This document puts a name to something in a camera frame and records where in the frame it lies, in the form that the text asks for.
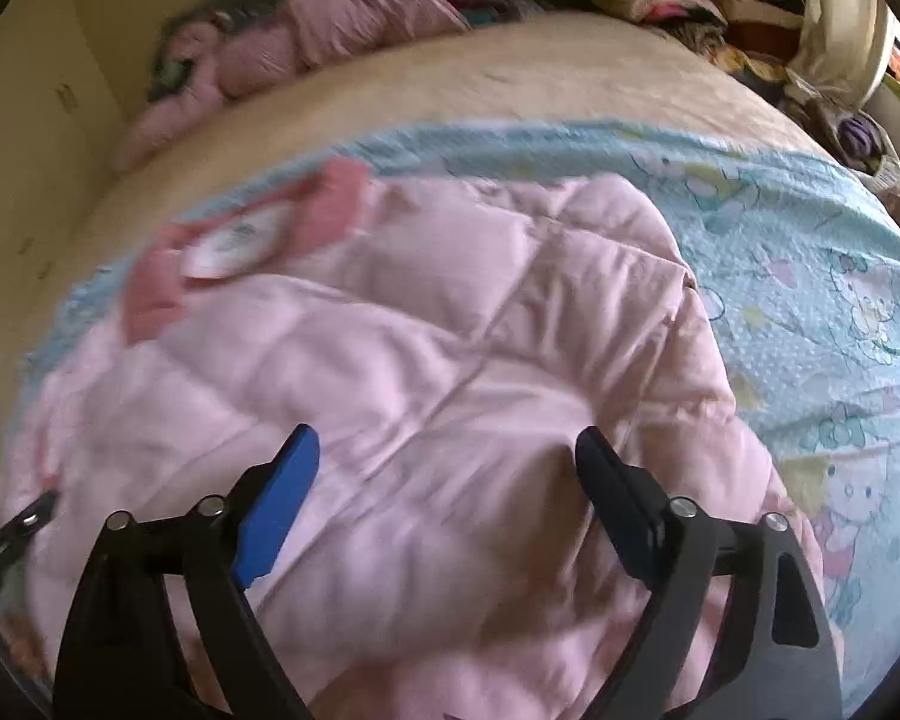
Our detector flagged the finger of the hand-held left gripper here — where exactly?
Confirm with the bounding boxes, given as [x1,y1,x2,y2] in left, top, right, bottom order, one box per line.
[0,490,62,617]

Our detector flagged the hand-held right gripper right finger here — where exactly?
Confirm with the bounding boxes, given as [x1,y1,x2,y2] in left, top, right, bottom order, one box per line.
[574,426,845,720]

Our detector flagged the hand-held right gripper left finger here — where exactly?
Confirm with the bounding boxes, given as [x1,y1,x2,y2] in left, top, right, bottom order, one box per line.
[52,424,322,720]

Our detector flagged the pink quilted jacket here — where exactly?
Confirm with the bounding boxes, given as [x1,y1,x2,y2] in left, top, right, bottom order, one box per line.
[0,157,848,720]

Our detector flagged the cream wardrobe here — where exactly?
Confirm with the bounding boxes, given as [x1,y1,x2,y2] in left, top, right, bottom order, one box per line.
[0,0,162,406]

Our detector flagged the bed with beige sheet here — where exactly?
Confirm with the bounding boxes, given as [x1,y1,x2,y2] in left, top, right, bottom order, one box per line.
[0,15,845,518]

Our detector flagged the plastic bag with purple cloth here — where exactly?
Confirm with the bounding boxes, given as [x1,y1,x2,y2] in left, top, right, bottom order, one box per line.
[808,96,900,205]

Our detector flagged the dark teal cloth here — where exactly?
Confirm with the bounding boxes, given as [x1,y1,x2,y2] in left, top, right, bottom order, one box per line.
[147,52,200,102]

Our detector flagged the pink crumpled comforter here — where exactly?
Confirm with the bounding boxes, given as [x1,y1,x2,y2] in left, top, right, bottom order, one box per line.
[111,0,475,170]

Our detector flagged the multicoloured cloth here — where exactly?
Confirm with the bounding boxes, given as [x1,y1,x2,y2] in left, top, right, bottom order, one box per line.
[431,0,548,25]

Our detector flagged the cream curtain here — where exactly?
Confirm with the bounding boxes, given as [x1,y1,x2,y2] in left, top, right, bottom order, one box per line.
[789,0,899,112]

